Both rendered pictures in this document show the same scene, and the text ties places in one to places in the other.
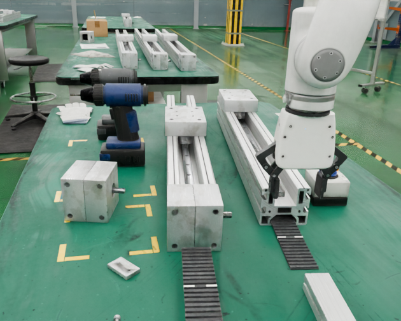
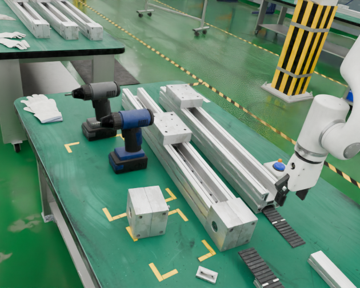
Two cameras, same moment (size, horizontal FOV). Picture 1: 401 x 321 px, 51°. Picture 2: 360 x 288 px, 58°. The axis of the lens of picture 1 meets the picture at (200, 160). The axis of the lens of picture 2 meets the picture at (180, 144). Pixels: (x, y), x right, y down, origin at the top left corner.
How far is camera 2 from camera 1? 0.56 m
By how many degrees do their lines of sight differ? 26
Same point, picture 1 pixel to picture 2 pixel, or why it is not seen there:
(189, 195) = (233, 214)
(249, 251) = (263, 238)
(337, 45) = not seen: outside the picture
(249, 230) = not seen: hidden behind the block
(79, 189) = (148, 218)
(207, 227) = (246, 232)
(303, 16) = (330, 110)
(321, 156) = (312, 181)
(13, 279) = not seen: outside the picture
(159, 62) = (71, 32)
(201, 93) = (110, 60)
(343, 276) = (319, 245)
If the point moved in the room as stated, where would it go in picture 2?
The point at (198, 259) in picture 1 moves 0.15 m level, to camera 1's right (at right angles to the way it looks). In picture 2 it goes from (254, 260) to (300, 248)
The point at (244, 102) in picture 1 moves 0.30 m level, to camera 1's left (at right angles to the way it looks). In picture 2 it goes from (194, 100) to (126, 102)
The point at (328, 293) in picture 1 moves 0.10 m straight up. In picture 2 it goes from (330, 266) to (345, 240)
